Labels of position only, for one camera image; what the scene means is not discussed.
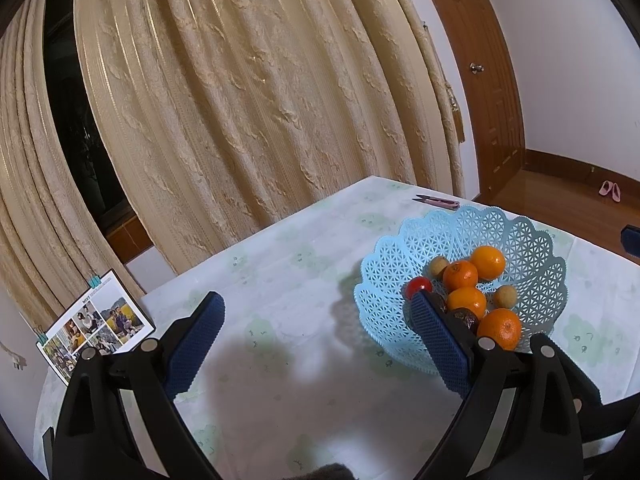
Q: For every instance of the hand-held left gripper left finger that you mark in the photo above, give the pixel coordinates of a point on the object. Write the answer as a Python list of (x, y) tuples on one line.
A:
[(197, 345)]

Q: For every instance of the brown wooden door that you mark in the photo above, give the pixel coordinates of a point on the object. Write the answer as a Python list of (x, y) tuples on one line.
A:
[(480, 110)]

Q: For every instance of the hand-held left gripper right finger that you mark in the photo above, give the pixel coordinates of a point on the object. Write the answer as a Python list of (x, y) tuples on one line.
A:
[(440, 345)]

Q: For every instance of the wide beige textured curtain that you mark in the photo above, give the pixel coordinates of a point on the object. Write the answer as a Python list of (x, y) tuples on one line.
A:
[(250, 100)]

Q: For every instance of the red cherry tomato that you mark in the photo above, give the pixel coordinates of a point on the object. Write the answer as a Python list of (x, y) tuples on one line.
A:
[(419, 287)]

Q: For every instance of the dark fuzzy thing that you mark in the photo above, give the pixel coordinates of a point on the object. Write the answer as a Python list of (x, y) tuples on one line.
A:
[(327, 472)]

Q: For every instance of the pink thread snips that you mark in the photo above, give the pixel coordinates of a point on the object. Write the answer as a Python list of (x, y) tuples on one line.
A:
[(440, 202)]

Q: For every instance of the photo collage card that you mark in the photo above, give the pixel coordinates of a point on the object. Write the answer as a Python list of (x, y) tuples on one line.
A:
[(95, 330)]

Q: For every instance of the white printed tablecloth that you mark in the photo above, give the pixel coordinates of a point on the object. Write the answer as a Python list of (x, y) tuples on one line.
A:
[(300, 285)]

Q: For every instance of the dark brown fruit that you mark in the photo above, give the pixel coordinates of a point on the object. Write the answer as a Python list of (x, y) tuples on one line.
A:
[(441, 304), (464, 319)]

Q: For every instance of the metal door knob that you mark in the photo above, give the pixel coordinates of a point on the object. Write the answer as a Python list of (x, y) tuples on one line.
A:
[(476, 67)]

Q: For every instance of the beige curtain tassel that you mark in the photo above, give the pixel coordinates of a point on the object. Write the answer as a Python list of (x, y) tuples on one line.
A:
[(457, 120)]

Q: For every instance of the light blue plastic lattice basket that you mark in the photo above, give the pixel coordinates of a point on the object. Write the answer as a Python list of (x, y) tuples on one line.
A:
[(395, 270)]

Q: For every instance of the tan longan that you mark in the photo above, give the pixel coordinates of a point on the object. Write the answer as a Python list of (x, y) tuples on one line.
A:
[(505, 296), (440, 266)]

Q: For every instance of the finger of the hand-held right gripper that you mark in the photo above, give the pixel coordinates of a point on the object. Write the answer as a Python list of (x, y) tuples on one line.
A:
[(632, 240)]

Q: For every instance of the narrow beige textured curtain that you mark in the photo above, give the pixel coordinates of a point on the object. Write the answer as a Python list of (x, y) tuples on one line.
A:
[(30, 185)]

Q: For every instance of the pink slipper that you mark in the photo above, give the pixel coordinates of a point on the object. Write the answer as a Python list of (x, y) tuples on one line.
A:
[(616, 193), (605, 189)]

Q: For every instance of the orange mandarin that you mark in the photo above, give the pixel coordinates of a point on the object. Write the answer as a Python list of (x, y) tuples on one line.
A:
[(466, 302), (500, 329), (487, 261), (460, 276)]

